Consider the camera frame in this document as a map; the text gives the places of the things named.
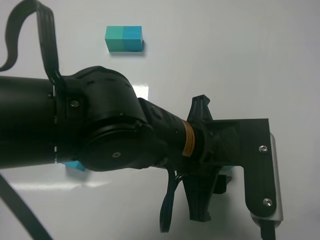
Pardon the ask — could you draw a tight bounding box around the black flat ribbon cable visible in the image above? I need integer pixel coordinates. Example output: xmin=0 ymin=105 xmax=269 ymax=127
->
xmin=0 ymin=0 xmax=66 ymax=91

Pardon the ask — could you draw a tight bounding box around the green cube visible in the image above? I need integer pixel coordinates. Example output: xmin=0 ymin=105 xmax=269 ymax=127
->
xmin=219 ymin=166 xmax=233 ymax=177

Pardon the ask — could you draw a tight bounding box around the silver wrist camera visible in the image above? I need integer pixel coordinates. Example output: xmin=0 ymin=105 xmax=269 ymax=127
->
xmin=250 ymin=133 xmax=284 ymax=228

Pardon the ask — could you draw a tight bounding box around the blue template block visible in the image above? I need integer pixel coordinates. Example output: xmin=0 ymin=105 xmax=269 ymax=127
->
xmin=122 ymin=26 xmax=144 ymax=52

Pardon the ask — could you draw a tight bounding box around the green template block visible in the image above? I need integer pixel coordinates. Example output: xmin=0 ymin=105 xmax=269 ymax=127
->
xmin=104 ymin=25 xmax=125 ymax=52

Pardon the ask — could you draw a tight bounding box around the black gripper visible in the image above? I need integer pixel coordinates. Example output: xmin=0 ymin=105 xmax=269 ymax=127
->
xmin=183 ymin=95 xmax=277 ymax=222

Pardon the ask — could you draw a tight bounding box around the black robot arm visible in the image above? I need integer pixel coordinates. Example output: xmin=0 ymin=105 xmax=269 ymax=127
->
xmin=0 ymin=66 xmax=280 ymax=222

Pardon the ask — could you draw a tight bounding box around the blue cube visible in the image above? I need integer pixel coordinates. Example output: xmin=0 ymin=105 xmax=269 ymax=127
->
xmin=62 ymin=161 xmax=87 ymax=172

